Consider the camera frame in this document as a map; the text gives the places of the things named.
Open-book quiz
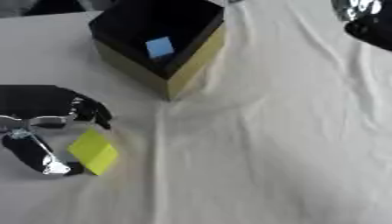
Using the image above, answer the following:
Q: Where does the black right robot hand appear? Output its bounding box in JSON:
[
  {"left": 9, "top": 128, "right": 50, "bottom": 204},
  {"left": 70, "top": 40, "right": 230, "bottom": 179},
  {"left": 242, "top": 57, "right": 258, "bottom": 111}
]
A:
[{"left": 343, "top": 13, "right": 392, "bottom": 53}]

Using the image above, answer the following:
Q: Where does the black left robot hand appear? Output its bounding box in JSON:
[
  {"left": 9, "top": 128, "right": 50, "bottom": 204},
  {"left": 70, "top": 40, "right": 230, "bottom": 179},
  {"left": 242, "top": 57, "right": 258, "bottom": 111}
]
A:
[{"left": 0, "top": 84, "right": 116, "bottom": 177}]

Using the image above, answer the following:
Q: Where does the tan cardboard box black inside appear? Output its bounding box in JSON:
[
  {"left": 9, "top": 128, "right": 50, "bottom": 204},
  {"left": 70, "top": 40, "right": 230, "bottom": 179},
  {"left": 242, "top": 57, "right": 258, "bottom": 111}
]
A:
[{"left": 87, "top": 0, "right": 228, "bottom": 102}]

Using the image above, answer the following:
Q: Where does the yellow-green block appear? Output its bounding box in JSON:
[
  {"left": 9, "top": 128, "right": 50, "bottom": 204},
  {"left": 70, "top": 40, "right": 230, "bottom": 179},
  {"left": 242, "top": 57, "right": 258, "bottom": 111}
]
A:
[{"left": 66, "top": 127, "right": 120, "bottom": 177}]

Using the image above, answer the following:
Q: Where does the light blue block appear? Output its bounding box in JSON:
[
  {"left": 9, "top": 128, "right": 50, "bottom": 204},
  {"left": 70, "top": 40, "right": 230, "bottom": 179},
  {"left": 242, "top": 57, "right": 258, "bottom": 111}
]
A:
[{"left": 143, "top": 36, "right": 177, "bottom": 60}]

